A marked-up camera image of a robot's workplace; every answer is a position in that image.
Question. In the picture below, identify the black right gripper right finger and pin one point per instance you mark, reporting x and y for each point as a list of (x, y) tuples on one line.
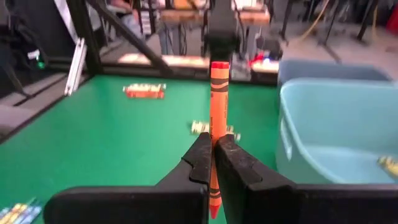
[(280, 205)]

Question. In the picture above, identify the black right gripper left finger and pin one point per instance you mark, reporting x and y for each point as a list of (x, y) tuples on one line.
[(140, 205)]

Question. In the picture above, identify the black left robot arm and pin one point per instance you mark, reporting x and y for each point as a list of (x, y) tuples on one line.
[(222, 18)]

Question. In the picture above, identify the wooden background table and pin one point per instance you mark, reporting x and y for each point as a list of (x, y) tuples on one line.
[(174, 15)]

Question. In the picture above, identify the green table mat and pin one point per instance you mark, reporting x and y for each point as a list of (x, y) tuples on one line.
[(93, 140)]

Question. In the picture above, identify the white crayon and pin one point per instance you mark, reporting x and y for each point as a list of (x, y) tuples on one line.
[(200, 126)]

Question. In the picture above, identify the yellow-green crayon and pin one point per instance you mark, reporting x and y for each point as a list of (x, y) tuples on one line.
[(234, 133)]

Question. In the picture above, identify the person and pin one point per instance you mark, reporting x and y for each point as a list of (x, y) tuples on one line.
[(130, 18)]

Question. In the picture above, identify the large teal plastic bin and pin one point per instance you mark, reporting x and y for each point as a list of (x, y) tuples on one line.
[(342, 124)]

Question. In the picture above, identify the blue crayon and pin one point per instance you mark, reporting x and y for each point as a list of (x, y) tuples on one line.
[(33, 210), (23, 214)]

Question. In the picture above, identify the small blue-grey plastic bin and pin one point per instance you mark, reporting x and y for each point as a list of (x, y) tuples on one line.
[(326, 70)]

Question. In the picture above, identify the blue crayon Crayola print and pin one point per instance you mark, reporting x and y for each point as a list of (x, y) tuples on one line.
[(3, 217)]

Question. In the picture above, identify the silver aluminium bar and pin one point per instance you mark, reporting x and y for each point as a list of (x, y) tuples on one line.
[(76, 67)]

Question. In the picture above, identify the black table frame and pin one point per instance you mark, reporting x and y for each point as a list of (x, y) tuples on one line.
[(85, 37)]

